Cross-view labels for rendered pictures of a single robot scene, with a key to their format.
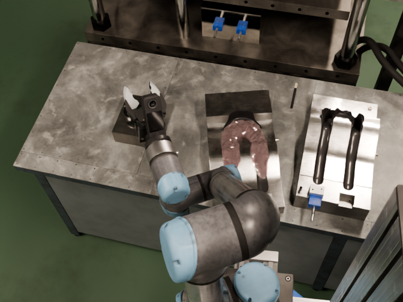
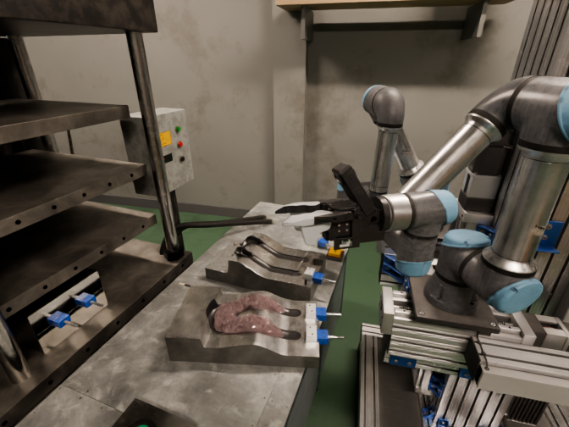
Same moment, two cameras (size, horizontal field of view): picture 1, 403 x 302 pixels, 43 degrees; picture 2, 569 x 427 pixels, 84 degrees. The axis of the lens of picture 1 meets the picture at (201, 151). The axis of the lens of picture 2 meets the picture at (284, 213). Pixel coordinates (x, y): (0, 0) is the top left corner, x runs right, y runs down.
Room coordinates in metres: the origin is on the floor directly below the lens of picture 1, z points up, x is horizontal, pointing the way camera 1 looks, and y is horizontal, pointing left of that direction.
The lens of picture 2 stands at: (0.90, 0.69, 1.72)
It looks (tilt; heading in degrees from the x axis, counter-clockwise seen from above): 26 degrees down; 273
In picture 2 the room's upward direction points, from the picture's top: straight up
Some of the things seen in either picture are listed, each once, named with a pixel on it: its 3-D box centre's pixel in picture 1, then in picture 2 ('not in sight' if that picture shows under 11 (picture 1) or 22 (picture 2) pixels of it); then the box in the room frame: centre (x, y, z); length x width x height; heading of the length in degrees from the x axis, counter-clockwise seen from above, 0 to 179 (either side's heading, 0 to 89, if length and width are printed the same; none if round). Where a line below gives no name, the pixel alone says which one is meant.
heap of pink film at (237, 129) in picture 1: (244, 145); (249, 313); (1.07, -0.16, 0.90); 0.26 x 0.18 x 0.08; 179
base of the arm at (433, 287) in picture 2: not in sight; (452, 284); (0.42, -0.12, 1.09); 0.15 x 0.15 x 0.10
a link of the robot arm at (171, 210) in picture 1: (180, 195); (411, 246); (0.64, 0.07, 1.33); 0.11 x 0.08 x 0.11; 105
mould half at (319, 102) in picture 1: (339, 148); (266, 262); (1.04, -0.52, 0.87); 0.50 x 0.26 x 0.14; 162
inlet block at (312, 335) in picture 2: not in sight; (324, 336); (0.80, -0.11, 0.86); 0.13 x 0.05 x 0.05; 179
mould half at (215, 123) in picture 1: (241, 150); (248, 323); (1.07, -0.16, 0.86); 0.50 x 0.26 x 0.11; 179
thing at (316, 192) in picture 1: (314, 204); (320, 278); (0.80, -0.38, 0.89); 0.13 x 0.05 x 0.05; 162
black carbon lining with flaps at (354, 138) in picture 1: (337, 144); (268, 254); (1.03, -0.51, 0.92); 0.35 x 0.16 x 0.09; 162
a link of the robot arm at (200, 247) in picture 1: (204, 279); (527, 207); (0.38, 0.01, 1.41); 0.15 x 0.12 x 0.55; 105
